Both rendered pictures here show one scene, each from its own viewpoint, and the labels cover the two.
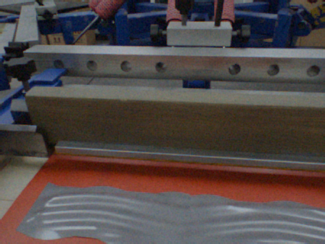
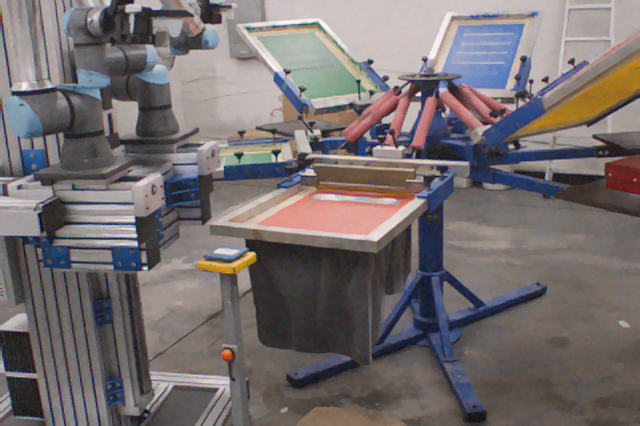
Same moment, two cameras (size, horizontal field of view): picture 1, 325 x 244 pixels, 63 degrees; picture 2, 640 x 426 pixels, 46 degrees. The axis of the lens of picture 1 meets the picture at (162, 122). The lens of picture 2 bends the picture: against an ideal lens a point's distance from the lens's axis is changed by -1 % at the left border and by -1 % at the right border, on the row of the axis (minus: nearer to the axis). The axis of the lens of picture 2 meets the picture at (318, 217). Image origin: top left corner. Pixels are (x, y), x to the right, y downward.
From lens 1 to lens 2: 2.58 m
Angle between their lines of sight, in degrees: 23
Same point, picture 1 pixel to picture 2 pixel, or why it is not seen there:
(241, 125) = (375, 175)
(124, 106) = (342, 169)
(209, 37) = (391, 153)
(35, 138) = (314, 178)
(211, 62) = (388, 163)
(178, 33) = (378, 151)
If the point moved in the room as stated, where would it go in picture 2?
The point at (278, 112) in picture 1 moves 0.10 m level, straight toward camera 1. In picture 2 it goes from (383, 171) to (366, 176)
